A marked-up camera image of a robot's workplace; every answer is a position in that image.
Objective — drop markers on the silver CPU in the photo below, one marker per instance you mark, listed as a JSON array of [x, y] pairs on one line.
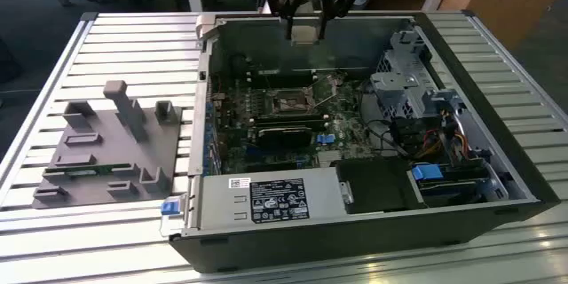
[[306, 35]]

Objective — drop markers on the black RAM slot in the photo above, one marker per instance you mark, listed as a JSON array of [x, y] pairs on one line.
[[288, 118], [288, 124], [292, 76], [284, 83]]

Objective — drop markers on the black plastic drive cover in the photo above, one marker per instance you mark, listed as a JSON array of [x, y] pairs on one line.
[[378, 184]]

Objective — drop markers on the metal drive cage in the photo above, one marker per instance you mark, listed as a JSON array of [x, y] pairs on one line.
[[391, 94]]

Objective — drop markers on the green motherboard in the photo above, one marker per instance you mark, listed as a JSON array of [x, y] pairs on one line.
[[351, 124]]

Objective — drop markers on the blue motherboard connector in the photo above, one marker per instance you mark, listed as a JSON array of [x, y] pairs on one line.
[[326, 139]]

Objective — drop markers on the black graphics card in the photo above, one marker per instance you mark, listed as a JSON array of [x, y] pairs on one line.
[[284, 137]]

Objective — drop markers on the silver chipset heatsink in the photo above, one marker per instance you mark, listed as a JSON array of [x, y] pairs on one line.
[[332, 157]]

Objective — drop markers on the blue disk carrier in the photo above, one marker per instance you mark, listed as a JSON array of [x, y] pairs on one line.
[[426, 173]]

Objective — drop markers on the grey parts rack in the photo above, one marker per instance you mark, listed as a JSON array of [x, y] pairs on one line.
[[111, 151]]

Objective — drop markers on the silver power supply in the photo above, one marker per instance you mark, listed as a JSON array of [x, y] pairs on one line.
[[212, 204]]

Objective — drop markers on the green RAM stick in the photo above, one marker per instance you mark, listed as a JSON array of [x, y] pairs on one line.
[[102, 168]]

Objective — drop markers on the blue plastic latch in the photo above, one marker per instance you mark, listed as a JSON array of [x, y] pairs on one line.
[[171, 207]]

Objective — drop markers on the black PC case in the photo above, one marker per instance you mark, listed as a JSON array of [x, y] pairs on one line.
[[311, 254]]

